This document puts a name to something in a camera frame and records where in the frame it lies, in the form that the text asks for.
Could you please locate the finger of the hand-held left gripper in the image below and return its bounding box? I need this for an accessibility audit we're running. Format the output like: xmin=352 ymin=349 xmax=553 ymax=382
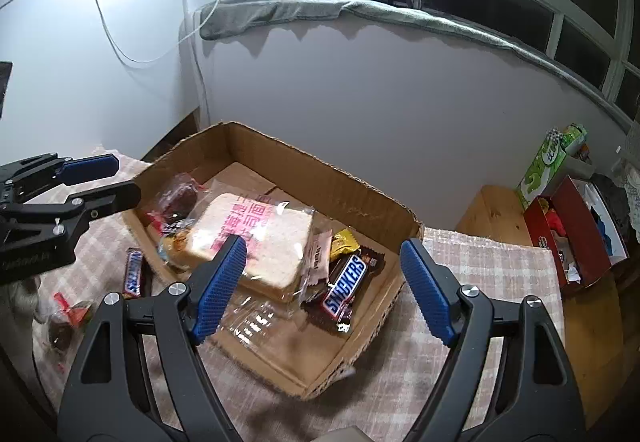
xmin=0 ymin=181 xmax=142 ymax=235
xmin=0 ymin=152 xmax=121 ymax=203

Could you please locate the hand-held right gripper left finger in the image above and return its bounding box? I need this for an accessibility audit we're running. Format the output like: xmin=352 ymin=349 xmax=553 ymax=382
xmin=57 ymin=235 xmax=248 ymax=442

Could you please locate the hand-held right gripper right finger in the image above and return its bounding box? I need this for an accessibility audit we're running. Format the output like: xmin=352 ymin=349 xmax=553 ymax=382
xmin=399 ymin=237 xmax=587 ymax=442

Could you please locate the golden pastry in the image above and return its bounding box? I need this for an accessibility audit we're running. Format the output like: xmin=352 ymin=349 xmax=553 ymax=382
xmin=159 ymin=227 xmax=196 ymax=268

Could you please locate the clear bag of dark snacks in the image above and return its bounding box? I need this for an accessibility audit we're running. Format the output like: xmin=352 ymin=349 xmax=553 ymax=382
xmin=137 ymin=172 xmax=208 ymax=235

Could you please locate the bagged sliced bread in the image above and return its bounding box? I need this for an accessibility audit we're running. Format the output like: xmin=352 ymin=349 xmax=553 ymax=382
xmin=170 ymin=192 xmax=316 ymax=305

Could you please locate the brown chocolate bar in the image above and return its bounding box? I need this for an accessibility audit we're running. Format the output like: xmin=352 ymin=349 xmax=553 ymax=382
xmin=305 ymin=247 xmax=386 ymax=335
xmin=121 ymin=247 xmax=153 ymax=300

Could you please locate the small red-wrapped snack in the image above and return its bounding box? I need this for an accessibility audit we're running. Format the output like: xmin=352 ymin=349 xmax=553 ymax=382
xmin=47 ymin=292 xmax=98 ymax=355

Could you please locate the cardboard box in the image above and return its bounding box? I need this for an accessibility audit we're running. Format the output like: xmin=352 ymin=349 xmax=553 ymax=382
xmin=122 ymin=121 xmax=425 ymax=400

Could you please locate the yellow snack packet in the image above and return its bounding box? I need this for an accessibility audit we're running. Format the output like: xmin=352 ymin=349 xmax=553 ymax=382
xmin=330 ymin=229 xmax=362 ymax=259

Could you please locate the pink snack bar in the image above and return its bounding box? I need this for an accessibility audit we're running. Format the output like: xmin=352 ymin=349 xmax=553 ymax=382
xmin=300 ymin=227 xmax=333 ymax=305

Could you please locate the white wardrobe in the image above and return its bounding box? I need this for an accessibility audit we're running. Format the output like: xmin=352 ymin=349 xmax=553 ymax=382
xmin=0 ymin=0 xmax=240 ymax=163

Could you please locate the red box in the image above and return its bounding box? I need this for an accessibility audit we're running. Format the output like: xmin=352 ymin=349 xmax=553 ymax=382
xmin=524 ymin=175 xmax=630 ymax=300

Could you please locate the green tissue box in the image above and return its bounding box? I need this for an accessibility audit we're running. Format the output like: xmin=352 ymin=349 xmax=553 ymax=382
xmin=516 ymin=123 xmax=588 ymax=210

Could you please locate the grey blanket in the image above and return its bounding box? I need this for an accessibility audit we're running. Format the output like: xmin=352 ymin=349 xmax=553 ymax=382
xmin=199 ymin=0 xmax=631 ymax=128

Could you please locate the lace cloth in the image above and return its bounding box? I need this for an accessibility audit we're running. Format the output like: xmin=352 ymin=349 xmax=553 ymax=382
xmin=612 ymin=122 xmax=640 ymax=193

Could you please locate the white window frame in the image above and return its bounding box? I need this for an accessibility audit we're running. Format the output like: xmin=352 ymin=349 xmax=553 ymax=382
xmin=239 ymin=0 xmax=640 ymax=123

